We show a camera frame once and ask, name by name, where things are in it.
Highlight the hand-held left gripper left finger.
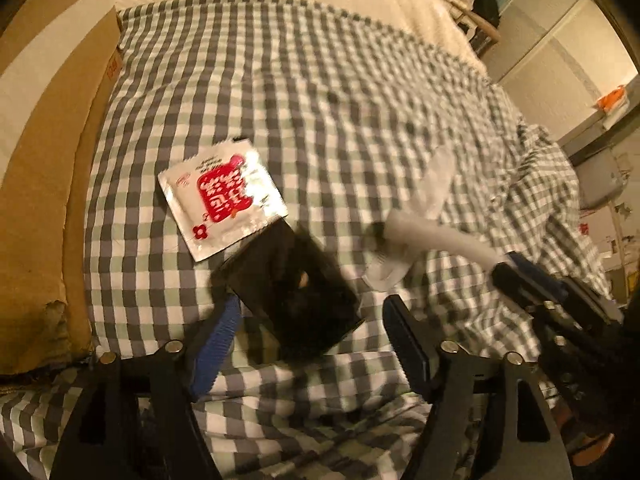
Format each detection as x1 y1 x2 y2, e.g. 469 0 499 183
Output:
50 294 242 480

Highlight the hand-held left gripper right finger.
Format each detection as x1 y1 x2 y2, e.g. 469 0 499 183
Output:
382 294 574 480

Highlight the brown cardboard box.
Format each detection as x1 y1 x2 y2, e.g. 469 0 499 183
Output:
0 0 124 377

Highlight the grey checked blanket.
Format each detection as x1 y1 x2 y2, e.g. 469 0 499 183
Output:
0 0 613 480

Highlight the white plastic item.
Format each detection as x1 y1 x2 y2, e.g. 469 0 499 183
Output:
361 142 506 292

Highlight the red and white packet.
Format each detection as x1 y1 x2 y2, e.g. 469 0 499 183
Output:
157 136 289 263

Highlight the black box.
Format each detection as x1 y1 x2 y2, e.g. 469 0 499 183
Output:
212 220 366 361

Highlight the orange and white bag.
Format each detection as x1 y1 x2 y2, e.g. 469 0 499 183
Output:
594 84 630 115

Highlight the white louvred wardrobe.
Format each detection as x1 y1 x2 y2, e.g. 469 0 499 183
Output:
480 0 640 138

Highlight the black bag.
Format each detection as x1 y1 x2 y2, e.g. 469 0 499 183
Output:
471 0 502 30

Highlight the person's right hand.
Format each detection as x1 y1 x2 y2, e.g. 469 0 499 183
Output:
556 406 617 467

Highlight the wooden chair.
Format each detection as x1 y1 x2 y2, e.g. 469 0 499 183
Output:
449 0 502 57

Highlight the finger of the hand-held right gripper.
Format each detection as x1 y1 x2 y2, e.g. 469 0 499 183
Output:
491 261 567 322
506 252 624 324

